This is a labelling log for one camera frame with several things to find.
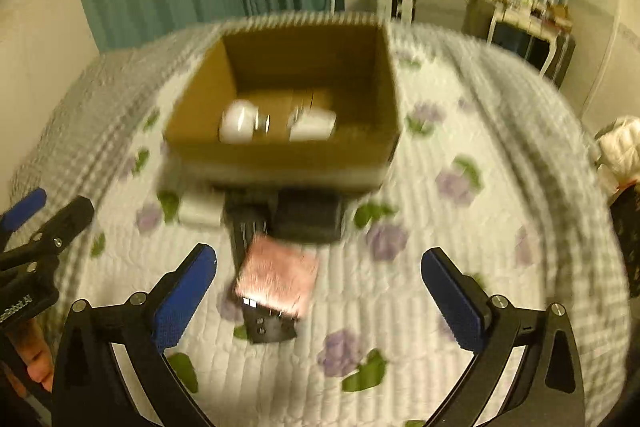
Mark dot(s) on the cardboard box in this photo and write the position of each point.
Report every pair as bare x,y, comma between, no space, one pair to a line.
300,57

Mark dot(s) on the pink glitter box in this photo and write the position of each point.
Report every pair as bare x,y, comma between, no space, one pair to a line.
277,274

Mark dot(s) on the white slatted rack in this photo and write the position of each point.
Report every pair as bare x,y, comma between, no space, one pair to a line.
397,2

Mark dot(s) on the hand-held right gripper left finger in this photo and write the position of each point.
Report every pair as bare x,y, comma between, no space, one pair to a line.
182,297

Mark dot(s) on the white dressing table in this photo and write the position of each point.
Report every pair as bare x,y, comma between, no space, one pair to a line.
530,32

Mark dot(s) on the floral quilted bedspread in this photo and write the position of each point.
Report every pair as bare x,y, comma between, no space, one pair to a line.
425,227

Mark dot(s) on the black rectangular box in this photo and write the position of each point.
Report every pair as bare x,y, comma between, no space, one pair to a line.
310,217

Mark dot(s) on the person's left hand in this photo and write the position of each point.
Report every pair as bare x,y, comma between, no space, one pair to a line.
37,359

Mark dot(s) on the small white box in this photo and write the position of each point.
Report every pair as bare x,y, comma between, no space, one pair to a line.
201,208

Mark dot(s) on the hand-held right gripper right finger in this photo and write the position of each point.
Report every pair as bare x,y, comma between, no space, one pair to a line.
457,302

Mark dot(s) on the dark cloth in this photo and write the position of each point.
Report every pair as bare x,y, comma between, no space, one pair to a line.
627,237

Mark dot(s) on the white plush toy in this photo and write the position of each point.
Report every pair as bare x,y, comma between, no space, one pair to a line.
620,147

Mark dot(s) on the long black remote control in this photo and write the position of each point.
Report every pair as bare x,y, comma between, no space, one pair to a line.
247,222

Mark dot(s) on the white charger block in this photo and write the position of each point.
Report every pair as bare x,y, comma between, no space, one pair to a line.
312,126

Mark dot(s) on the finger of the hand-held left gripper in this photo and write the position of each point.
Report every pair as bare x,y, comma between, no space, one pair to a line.
60,227
22,208

